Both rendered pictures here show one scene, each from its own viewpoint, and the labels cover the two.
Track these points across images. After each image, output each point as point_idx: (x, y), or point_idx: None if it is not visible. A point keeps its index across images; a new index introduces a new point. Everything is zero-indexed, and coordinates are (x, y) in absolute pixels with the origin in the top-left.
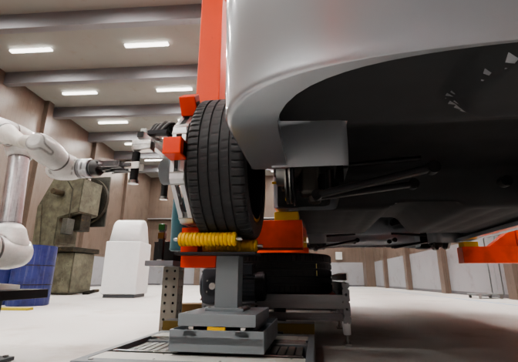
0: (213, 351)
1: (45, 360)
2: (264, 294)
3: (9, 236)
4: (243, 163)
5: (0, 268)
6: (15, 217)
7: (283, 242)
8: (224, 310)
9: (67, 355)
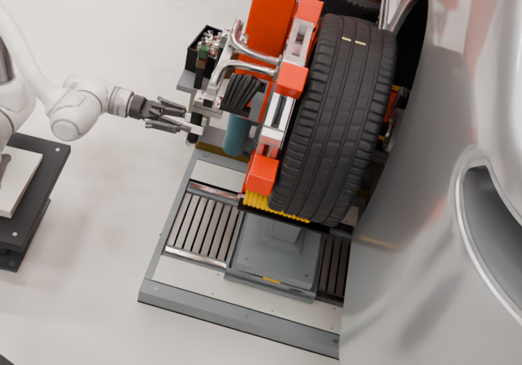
0: (266, 290)
1: (83, 205)
2: None
3: (12, 107)
4: (346, 214)
5: None
6: (8, 75)
7: None
8: (281, 248)
9: (100, 188)
